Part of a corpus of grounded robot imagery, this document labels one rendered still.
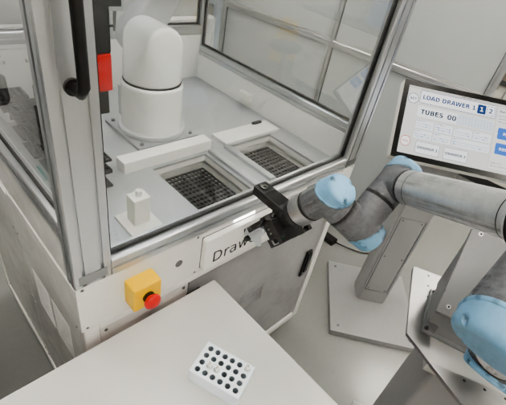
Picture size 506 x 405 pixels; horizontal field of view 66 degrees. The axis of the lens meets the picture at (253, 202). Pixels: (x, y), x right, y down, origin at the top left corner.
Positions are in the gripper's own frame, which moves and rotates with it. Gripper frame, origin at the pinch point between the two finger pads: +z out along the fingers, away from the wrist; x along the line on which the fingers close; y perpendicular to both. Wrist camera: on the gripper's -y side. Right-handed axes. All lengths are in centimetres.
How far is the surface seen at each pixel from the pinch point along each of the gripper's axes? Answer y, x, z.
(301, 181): -6.0, 22.8, -3.8
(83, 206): -15.9, -43.3, -17.6
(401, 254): 43, 98, 32
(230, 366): 25.9, -25.3, -3.7
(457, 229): 66, 218, 65
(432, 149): 4, 84, -14
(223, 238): -0.9, -8.8, 0.8
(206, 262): 2.7, -13.7, 6.0
